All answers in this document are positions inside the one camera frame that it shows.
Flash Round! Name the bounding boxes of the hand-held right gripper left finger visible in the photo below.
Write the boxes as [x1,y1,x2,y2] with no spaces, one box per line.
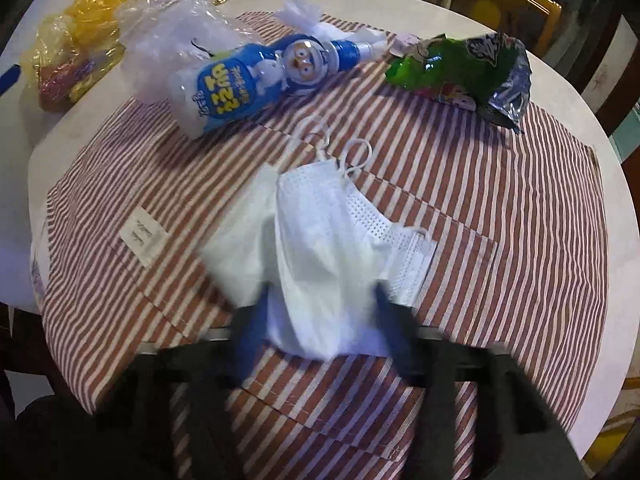
[95,287,275,480]

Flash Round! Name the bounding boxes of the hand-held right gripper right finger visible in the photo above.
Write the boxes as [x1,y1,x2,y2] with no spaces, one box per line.
[372,280,587,480]

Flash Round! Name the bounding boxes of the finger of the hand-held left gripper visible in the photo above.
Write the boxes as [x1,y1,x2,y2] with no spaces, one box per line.
[0,62,21,96]

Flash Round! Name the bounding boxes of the large white tissue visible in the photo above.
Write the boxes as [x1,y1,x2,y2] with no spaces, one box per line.
[199,164,282,311]

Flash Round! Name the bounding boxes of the white face mask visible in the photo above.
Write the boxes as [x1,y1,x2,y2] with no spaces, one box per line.
[270,139,442,362]

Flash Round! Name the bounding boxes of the clear plastic bag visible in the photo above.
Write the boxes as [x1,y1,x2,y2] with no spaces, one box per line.
[119,0,242,107]

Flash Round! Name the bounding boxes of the blue cartoon drink bottle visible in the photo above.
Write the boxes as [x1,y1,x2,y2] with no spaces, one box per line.
[181,35,392,140]

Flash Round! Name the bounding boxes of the green snack bag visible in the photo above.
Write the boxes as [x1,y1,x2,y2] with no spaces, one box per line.
[384,30,532,135]

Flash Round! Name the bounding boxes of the yellow plastic bag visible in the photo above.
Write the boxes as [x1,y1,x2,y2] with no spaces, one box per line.
[30,0,152,114]

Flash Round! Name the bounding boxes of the red white striped cloth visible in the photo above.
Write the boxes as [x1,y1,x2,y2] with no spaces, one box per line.
[39,9,609,480]

